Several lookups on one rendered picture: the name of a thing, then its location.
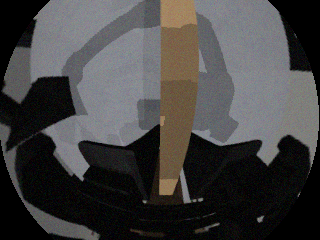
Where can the brown wooden post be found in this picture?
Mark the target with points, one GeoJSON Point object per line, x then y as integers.
{"type": "Point", "coordinates": [156, 199]}

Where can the long wooden rail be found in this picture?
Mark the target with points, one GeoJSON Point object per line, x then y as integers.
{"type": "Point", "coordinates": [179, 69]}

